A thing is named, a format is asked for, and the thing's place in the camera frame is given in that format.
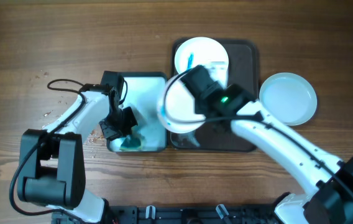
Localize white plate single blue streak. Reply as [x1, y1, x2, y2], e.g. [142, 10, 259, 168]
[259, 72, 318, 126]

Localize white plate two blue marks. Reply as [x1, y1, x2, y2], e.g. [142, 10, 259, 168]
[174, 37, 229, 74]

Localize white plate large blue smear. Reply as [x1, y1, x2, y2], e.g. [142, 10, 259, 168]
[157, 75, 205, 134]

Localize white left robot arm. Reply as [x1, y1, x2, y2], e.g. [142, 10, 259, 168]
[9, 71, 137, 223]

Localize green yellow sponge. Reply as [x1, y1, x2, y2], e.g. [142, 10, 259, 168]
[119, 135, 143, 152]

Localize black rimmed water tray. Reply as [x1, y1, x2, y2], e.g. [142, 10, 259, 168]
[106, 72, 167, 153]

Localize dark brown serving tray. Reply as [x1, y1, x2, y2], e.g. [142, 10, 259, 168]
[168, 38, 259, 152]

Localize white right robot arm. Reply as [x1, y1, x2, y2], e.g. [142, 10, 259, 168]
[177, 65, 353, 223]

